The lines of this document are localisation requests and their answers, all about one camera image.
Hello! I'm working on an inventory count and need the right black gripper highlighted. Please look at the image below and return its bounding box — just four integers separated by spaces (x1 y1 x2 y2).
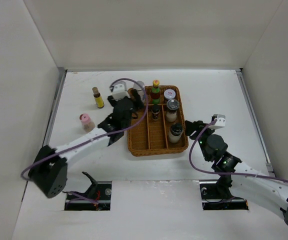
184 119 216 162

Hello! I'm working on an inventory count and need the white jar silver lid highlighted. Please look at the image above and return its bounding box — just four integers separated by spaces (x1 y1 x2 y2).
133 81 146 102

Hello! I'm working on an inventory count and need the white bottle black cap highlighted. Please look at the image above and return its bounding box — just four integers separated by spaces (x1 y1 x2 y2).
168 123 183 144

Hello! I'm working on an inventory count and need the red sauce bottle green label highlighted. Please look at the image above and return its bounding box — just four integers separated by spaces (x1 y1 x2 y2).
150 79 161 105

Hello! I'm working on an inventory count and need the small dark spice jar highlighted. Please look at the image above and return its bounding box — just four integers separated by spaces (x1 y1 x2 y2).
151 104 160 121

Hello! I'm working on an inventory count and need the salt shaker silver cap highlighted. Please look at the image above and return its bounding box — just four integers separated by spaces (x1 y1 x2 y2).
165 99 180 123

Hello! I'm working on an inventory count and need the jar with red white lid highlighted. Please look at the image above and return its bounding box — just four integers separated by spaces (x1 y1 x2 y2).
163 88 176 103

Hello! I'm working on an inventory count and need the pink cap spice jar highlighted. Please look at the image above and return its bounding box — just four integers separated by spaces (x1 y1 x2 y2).
79 113 96 133

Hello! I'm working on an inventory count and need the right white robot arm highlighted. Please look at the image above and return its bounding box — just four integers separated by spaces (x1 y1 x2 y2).
185 117 288 226

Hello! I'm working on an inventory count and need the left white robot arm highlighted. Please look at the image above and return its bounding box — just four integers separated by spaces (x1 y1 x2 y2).
28 89 145 199

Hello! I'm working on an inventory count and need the brown bottle yellow label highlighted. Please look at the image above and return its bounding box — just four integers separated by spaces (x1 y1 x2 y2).
92 87 105 109

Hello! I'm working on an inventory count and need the brown wicker divided tray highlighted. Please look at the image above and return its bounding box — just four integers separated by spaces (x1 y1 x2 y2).
127 85 189 157

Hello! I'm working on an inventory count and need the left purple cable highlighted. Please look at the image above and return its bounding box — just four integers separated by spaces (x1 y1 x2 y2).
20 78 149 181

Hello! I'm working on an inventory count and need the purple cable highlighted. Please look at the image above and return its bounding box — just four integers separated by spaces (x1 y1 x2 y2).
20 78 149 181
188 119 288 190

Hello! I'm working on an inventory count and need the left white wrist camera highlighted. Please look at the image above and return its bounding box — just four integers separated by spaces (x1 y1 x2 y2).
110 81 130 101

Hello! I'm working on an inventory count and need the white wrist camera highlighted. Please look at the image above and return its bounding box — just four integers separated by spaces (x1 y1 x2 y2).
209 114 226 130
110 81 130 101

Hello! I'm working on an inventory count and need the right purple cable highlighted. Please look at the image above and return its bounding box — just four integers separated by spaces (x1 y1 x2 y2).
188 119 288 190

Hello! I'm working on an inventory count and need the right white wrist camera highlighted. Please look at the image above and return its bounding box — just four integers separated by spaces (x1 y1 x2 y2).
209 114 226 130

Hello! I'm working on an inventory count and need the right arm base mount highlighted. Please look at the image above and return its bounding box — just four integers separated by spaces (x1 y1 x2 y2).
199 177 249 211

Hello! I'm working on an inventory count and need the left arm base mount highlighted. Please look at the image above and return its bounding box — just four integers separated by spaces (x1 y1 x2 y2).
64 171 113 211

